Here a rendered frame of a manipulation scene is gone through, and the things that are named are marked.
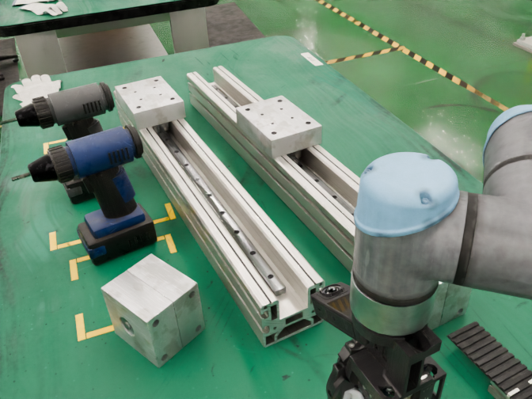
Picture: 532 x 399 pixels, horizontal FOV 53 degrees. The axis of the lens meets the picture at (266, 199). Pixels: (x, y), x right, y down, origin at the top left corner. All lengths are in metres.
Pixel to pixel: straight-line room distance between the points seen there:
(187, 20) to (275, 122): 1.52
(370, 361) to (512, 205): 0.22
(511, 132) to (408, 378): 0.24
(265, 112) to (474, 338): 0.58
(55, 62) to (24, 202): 1.39
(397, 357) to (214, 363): 0.33
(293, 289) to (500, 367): 0.29
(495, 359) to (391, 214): 0.40
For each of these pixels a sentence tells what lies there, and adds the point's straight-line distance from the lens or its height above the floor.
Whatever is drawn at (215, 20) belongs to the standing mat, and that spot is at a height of 0.01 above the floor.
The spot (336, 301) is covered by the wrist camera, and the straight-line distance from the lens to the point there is 0.60.
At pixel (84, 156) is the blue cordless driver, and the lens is 0.85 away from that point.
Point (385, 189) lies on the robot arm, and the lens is 0.40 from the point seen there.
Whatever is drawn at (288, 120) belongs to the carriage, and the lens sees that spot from 1.05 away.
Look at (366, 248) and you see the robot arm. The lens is 0.43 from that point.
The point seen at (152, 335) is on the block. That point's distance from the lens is 0.73.
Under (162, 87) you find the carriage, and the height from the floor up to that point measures 0.90.
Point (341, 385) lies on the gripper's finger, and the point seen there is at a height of 0.90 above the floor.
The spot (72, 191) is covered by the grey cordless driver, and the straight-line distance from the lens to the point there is 1.10.
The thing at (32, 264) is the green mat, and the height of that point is 0.78.
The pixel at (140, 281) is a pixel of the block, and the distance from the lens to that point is 0.76.
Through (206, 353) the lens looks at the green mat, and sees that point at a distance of 0.78.
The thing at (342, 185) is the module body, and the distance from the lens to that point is 0.96.
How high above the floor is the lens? 1.39
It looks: 36 degrees down
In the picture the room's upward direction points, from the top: 3 degrees counter-clockwise
